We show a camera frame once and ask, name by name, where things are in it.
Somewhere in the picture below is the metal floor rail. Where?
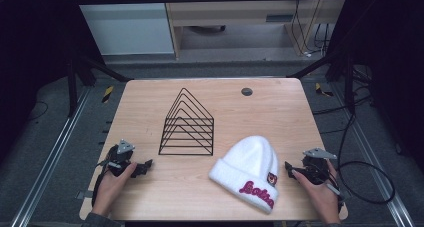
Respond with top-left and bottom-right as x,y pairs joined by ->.
329,82 -> 416,227
9,86 -> 92,227

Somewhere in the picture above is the yellow black striped tape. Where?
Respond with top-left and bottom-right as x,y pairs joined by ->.
314,82 -> 335,98
101,85 -> 115,104

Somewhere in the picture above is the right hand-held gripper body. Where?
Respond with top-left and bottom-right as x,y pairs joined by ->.
300,147 -> 338,185

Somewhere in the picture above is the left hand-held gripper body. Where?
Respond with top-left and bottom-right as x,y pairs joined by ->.
97,139 -> 137,178

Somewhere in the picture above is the black curtain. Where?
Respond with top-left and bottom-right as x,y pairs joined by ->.
324,0 -> 424,175
0,0 -> 105,163

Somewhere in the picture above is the white cabinet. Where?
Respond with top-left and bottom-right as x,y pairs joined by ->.
70,0 -> 176,57

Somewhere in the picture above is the metal table bracket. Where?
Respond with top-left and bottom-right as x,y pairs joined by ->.
75,189 -> 95,201

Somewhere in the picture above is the black frame stand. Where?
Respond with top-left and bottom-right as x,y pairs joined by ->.
65,51 -> 134,119
285,51 -> 357,115

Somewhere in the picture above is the black floor cable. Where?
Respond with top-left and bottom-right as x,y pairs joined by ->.
312,93 -> 373,135

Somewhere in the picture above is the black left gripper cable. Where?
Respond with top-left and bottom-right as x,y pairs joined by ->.
91,160 -> 111,206

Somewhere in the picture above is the black wire file rack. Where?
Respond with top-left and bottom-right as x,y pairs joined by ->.
157,87 -> 215,157

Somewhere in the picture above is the white knitted beanie hat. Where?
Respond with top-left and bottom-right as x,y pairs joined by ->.
208,135 -> 281,215

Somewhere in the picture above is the person's right hand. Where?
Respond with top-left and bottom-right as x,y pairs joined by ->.
291,159 -> 342,225

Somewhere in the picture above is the bundle of hanging desk cables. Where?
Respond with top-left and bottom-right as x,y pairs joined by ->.
290,0 -> 332,58

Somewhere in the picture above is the person's left hand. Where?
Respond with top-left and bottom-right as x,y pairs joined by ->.
91,162 -> 138,219

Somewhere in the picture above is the black looped cable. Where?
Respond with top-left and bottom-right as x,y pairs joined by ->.
337,111 -> 397,205

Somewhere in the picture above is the light wooden desk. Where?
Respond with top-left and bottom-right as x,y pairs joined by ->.
161,0 -> 352,60

